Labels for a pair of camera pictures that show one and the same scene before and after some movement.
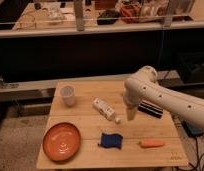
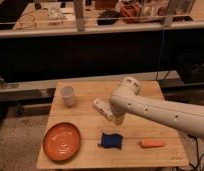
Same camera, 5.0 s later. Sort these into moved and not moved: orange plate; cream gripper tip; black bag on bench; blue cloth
Moved: cream gripper tip
Not moved: black bag on bench; blue cloth; orange plate
